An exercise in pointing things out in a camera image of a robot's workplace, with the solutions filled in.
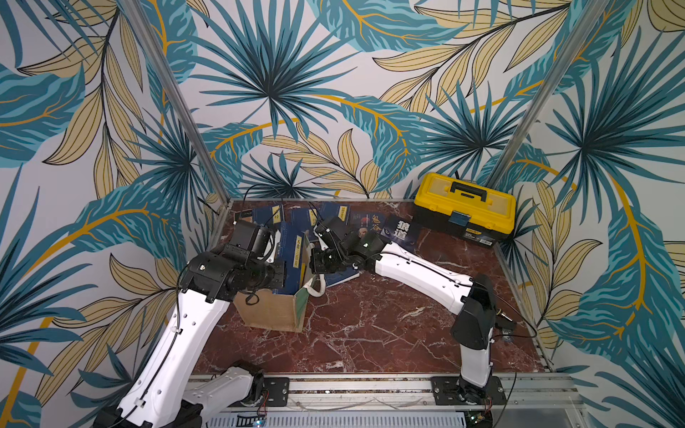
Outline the blue book table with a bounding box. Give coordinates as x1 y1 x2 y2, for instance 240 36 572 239
324 267 360 288

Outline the front aluminium rail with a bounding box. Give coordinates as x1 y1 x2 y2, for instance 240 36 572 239
187 373 589 427

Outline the right metal frame post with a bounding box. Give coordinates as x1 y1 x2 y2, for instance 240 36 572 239
486 0 609 188

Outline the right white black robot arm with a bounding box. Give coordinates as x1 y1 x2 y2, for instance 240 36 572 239
310 216 498 389

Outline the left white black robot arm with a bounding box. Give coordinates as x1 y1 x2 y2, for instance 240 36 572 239
94 220 285 427

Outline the brown cover book back left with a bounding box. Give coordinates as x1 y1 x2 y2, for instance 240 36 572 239
234 210 253 222

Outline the left metal frame post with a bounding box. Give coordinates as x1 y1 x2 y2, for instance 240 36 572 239
120 0 230 207

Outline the dark book old man back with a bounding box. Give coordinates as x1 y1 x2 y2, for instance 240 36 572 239
349 212 385 238

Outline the blue book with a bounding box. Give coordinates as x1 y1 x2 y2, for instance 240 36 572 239
276 222 306 295
319 202 350 223
290 208 318 235
252 204 285 226

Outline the green beige canvas bag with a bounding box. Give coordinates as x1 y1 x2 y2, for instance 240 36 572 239
234 235 326 333

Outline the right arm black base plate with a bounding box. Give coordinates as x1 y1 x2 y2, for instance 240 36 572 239
430 376 507 407

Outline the yellow black toolbox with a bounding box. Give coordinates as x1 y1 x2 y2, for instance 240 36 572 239
413 173 517 247

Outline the black wolf cover book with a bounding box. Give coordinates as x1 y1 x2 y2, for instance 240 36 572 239
382 215 422 253

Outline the metal frame post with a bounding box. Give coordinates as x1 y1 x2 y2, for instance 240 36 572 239
486 0 609 188
120 0 230 207

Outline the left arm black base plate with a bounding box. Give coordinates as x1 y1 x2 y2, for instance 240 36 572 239
252 376 290 408

